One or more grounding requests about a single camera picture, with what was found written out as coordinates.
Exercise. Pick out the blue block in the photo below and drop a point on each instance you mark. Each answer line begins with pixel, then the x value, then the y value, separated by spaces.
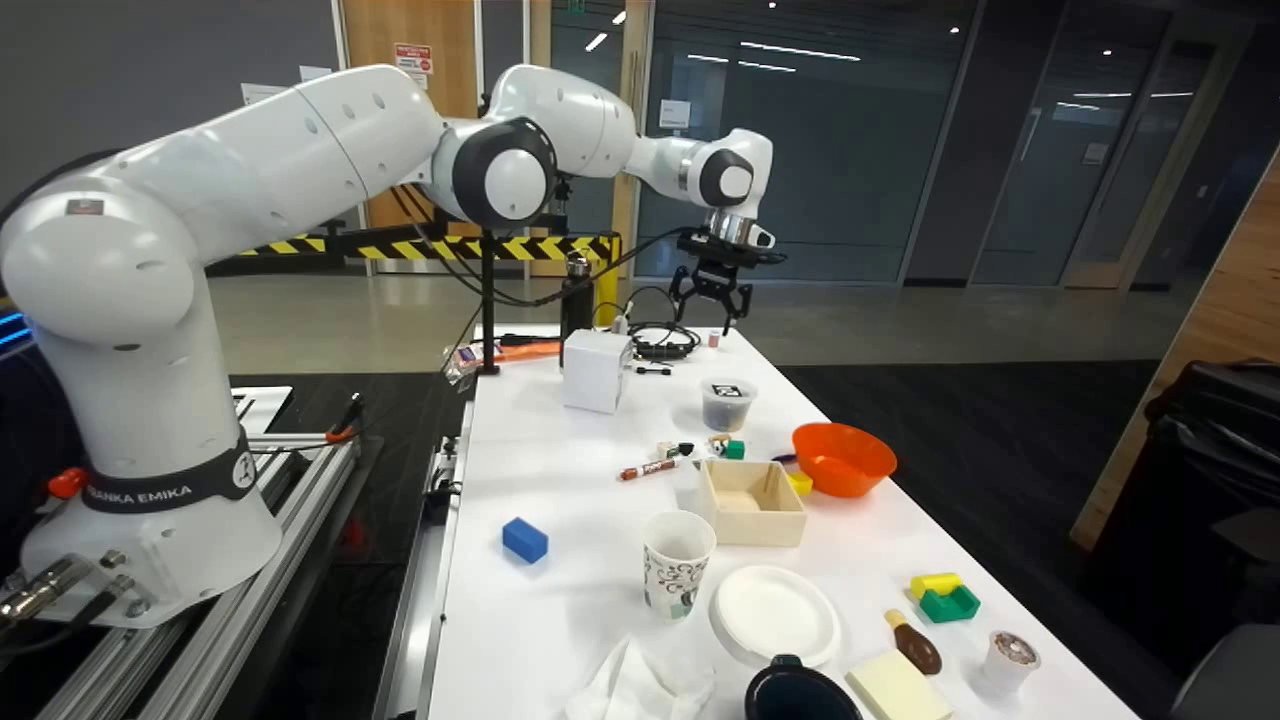
pixel 524 540

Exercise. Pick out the small green block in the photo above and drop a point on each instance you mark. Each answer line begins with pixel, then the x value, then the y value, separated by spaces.
pixel 734 449

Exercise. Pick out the red marker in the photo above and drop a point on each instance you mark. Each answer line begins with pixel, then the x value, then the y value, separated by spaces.
pixel 648 469

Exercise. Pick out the wooden box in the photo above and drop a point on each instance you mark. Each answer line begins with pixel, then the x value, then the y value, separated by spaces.
pixel 752 505

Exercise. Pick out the white paper plate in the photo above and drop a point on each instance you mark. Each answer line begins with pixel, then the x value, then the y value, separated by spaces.
pixel 773 615

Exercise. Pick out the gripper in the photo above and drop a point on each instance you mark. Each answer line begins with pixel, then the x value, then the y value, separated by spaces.
pixel 716 277

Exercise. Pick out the clear plastic cup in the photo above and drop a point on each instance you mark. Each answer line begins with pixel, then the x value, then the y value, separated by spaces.
pixel 727 405

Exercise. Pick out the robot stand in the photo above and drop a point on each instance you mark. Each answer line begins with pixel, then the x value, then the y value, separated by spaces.
pixel 250 590

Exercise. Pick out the small white cup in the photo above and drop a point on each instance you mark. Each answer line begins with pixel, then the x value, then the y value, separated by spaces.
pixel 1010 662

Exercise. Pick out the clear plastic bag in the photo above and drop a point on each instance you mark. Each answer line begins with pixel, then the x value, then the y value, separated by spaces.
pixel 461 366

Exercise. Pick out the black bottle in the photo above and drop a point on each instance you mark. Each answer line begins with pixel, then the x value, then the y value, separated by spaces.
pixel 576 300

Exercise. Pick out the orange bowl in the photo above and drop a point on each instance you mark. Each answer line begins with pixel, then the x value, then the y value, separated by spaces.
pixel 842 462

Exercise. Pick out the small white black object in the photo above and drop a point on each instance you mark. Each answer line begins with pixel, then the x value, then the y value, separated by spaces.
pixel 670 450

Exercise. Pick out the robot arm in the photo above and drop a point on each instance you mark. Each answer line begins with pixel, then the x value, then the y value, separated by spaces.
pixel 150 250

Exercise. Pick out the dark mug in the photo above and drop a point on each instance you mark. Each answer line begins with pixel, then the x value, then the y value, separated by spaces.
pixel 795 695

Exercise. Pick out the patterned paper cup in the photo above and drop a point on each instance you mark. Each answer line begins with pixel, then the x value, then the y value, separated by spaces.
pixel 676 565

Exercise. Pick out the white box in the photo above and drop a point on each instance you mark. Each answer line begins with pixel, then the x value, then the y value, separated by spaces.
pixel 592 372

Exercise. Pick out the yellow black striped barrier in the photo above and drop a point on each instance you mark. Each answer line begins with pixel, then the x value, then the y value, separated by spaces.
pixel 400 248

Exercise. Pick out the grey chair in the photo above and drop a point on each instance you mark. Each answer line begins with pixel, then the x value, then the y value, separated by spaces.
pixel 1235 680

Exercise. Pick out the white tissue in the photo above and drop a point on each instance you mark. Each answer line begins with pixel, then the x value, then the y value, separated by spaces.
pixel 635 685

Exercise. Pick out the bin with black bag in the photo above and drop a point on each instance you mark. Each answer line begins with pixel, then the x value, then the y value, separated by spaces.
pixel 1200 470

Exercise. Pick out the small yellow block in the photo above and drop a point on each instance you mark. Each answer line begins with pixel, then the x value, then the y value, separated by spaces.
pixel 799 483

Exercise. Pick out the wooden door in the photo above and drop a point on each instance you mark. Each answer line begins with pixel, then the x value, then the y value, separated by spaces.
pixel 400 50

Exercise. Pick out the yellow sticky note pad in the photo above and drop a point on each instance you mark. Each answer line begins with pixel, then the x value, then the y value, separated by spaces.
pixel 895 690

